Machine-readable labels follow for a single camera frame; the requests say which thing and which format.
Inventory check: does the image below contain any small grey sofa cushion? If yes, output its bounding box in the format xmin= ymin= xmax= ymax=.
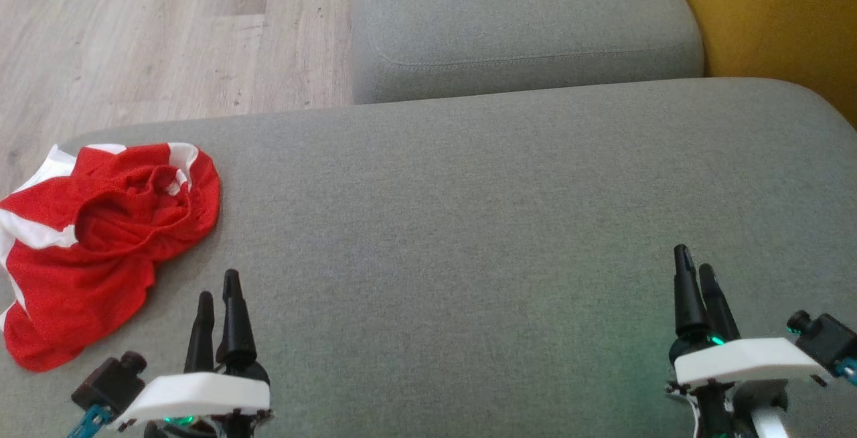
xmin=351 ymin=0 xmax=706 ymax=105

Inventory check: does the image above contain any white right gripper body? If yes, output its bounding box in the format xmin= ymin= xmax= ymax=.
xmin=666 ymin=336 xmax=828 ymax=438

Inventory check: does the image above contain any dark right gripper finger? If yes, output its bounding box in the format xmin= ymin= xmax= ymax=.
xmin=698 ymin=264 xmax=741 ymax=343
xmin=673 ymin=244 xmax=711 ymax=340

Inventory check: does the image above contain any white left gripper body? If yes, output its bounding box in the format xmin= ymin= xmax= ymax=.
xmin=115 ymin=361 xmax=272 ymax=438

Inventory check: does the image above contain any yellow upholstered panel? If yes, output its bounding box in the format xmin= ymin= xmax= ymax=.
xmin=663 ymin=0 xmax=857 ymax=128

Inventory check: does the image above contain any red and white jersey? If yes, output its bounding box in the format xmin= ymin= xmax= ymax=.
xmin=0 ymin=143 xmax=222 ymax=372

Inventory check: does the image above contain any large grey sofa seat cushion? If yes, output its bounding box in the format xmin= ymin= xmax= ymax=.
xmin=0 ymin=78 xmax=857 ymax=438

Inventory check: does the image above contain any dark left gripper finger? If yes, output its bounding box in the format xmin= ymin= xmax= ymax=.
xmin=215 ymin=269 xmax=258 ymax=371
xmin=184 ymin=291 xmax=216 ymax=374

